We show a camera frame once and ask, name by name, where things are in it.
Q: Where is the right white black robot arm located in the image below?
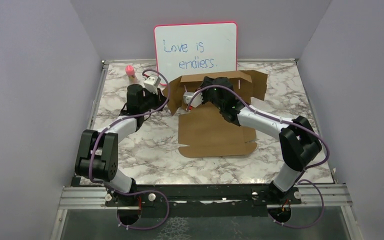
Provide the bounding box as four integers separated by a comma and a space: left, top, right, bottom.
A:
199, 76, 322, 204

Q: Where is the purple cable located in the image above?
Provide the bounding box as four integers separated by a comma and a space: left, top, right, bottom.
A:
88, 68, 171, 232
186, 84, 331, 230

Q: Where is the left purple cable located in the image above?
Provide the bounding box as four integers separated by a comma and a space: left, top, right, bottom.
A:
88, 68, 171, 232

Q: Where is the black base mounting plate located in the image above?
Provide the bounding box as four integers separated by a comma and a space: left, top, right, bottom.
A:
104, 183, 302, 218

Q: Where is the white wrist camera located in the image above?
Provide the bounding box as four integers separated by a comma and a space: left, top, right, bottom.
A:
143, 75, 161, 95
182, 91, 203, 111

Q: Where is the small pink capped bottle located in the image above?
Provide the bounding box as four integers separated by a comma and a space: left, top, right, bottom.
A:
125, 65, 138, 84

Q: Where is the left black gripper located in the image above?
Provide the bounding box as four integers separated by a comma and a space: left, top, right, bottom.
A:
140, 86, 170, 113

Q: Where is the brown cardboard box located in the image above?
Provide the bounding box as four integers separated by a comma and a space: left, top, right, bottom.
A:
163, 70, 268, 158

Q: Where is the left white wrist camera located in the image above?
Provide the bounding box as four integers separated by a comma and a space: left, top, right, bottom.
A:
143, 75, 161, 95

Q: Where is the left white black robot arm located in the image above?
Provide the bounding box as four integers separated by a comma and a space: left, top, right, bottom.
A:
74, 84, 168, 206

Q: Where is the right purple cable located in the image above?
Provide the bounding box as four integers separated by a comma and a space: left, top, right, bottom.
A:
186, 84, 331, 230

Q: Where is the white board with pink frame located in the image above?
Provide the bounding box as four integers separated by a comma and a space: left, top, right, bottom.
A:
153, 21, 238, 81

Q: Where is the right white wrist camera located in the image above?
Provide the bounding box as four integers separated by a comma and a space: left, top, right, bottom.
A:
182, 91, 203, 111

